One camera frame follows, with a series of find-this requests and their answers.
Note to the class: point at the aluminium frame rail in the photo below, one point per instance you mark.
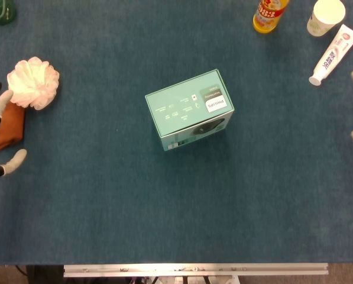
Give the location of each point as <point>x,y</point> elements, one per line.
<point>194,269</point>

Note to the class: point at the orange folded towel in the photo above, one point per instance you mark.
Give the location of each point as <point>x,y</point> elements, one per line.
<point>9,127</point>

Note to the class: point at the teal Philips speaker box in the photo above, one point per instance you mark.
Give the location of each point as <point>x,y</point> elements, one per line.
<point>191,109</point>

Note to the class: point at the white paper cup leaf print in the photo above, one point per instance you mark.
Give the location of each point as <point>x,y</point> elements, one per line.
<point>324,17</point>

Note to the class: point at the yellow juice bottle red label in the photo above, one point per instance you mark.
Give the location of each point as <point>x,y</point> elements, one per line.
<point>268,14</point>

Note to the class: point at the white toothpaste tube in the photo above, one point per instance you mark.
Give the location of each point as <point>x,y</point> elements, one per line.
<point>333,56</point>

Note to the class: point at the blue felt table cover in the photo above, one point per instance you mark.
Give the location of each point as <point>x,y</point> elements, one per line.
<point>176,192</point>

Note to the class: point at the green glass bottle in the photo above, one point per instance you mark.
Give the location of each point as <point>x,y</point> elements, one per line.
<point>0,12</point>

